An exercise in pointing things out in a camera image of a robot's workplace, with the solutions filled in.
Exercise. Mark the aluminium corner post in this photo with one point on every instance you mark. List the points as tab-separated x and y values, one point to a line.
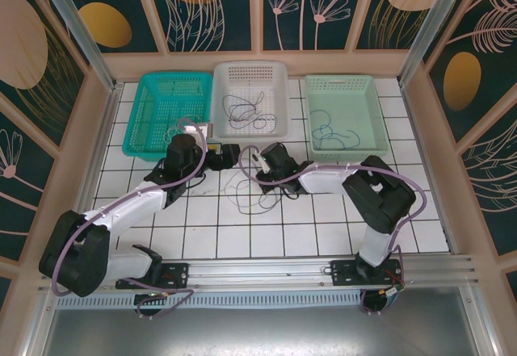
81	33
428	29

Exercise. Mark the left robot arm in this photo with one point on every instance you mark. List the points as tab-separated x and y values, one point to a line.
133	206

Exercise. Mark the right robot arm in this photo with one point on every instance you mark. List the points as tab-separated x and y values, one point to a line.
331	178

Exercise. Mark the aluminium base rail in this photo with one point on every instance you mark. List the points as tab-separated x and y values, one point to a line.
262	269

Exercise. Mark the teal perforated basket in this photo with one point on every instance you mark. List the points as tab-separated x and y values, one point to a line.
161	101

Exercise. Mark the mint green perforated basket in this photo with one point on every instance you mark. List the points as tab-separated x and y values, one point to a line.
363	101

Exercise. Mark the green circuit board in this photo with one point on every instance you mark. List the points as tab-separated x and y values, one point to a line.
392	293

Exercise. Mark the aluminium side rail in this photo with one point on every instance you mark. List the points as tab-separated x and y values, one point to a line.
428	162
101	162

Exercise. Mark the grey metal sheet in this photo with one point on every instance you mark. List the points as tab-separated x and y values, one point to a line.
262	336

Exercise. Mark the white perforated basket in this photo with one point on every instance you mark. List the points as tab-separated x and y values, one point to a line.
250	73

